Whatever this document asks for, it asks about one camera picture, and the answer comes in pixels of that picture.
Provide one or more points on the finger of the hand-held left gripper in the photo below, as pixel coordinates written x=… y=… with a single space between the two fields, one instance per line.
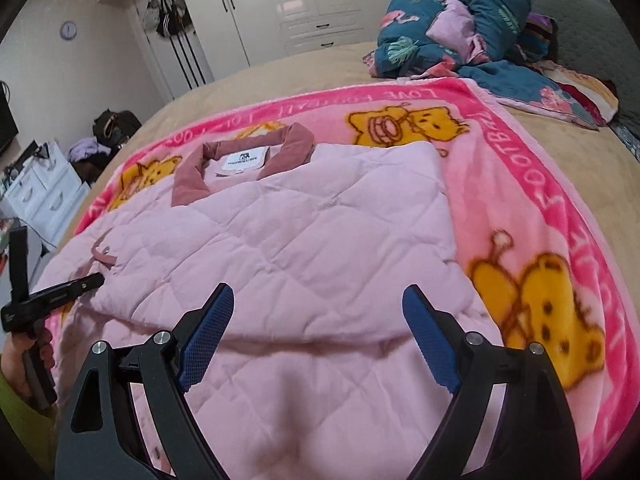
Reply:
x=70 y=290
x=19 y=260

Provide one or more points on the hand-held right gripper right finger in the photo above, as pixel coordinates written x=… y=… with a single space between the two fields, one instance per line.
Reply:
x=430 y=340

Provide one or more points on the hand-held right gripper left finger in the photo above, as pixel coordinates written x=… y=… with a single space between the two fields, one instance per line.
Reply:
x=210 y=330

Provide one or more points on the pink quilted jacket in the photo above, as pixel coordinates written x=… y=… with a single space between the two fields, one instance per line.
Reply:
x=300 y=250

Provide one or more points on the person's left forearm green sleeve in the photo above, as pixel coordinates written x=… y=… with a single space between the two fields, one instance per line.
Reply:
x=15 y=412

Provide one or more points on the person's left hand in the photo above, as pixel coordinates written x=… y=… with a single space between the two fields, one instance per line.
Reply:
x=44 y=347

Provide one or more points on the white drawer cabinet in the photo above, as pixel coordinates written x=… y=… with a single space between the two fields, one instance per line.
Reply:
x=45 y=190

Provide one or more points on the black television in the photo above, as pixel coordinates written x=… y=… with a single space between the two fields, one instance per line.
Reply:
x=6 y=120

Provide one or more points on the pink bear printed blanket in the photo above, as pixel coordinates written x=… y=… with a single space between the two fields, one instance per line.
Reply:
x=525 y=210

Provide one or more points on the black bag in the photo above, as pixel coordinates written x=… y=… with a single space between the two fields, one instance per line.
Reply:
x=117 y=125

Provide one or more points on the teal floral pillow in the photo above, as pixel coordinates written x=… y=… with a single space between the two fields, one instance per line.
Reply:
x=520 y=90

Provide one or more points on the bed with beige sheet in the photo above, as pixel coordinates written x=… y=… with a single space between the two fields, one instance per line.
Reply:
x=310 y=72

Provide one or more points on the dark patterned cloth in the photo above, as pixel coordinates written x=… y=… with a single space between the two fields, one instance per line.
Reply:
x=629 y=140

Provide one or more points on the hanging bags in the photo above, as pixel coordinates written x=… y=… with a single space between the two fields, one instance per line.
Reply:
x=167 y=12

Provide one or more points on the cream and red pillow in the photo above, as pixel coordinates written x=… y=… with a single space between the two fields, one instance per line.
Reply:
x=585 y=90

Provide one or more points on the purple striped cloth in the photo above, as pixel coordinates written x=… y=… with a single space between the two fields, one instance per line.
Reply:
x=540 y=35

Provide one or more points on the white wardrobe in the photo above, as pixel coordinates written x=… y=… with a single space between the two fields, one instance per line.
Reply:
x=300 y=5

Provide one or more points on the round wall clock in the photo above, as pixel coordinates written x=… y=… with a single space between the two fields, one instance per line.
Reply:
x=68 y=30

